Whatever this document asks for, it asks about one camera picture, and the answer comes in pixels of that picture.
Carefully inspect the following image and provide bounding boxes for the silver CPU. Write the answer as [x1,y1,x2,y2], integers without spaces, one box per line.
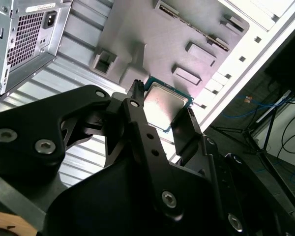
[143,76,194,133]

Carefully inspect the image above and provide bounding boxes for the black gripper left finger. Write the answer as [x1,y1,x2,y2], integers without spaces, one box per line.
[0,79,185,222]

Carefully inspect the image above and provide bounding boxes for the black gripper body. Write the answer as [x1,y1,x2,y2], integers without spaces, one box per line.
[43,106,224,236]

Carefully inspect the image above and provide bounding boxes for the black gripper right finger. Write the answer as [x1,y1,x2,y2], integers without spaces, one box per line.
[171,109,295,236]

